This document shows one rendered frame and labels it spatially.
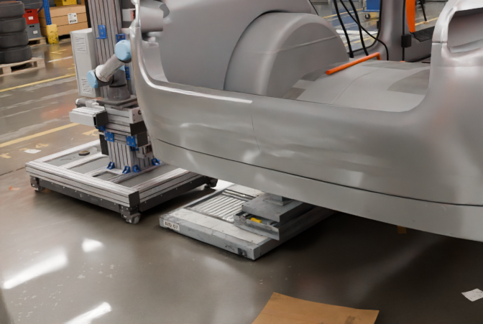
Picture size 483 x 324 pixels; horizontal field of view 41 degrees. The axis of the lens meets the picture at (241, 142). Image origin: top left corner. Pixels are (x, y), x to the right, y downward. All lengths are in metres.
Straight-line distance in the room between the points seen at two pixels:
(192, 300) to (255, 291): 0.33
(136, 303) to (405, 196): 1.77
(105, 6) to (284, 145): 2.45
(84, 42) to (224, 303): 2.21
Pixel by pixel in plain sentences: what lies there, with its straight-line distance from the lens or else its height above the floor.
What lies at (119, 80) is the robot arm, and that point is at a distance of 4.34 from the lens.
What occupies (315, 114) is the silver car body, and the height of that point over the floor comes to 1.17.
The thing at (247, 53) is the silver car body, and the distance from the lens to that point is 3.46.
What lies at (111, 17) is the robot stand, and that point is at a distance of 4.53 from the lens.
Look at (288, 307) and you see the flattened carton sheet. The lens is 3.33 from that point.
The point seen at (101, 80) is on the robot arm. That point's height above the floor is 0.98.
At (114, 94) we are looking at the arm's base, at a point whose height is 0.86.
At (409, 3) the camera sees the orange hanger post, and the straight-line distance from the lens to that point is 6.02.
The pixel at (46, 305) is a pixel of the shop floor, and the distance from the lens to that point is 3.67.
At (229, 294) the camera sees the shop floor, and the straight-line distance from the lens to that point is 3.49.
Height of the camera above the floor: 1.75
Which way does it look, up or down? 17 degrees down
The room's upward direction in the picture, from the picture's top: 4 degrees counter-clockwise
